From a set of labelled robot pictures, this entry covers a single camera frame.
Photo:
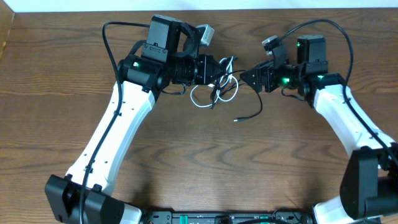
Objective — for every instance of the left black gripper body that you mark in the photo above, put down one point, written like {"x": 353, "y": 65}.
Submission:
{"x": 203, "y": 64}

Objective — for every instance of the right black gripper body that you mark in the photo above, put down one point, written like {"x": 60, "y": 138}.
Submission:
{"x": 285, "y": 75}

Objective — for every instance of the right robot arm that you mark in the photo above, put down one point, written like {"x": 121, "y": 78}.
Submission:
{"x": 369, "y": 186}

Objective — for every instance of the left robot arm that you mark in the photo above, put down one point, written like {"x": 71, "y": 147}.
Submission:
{"x": 169, "y": 55}

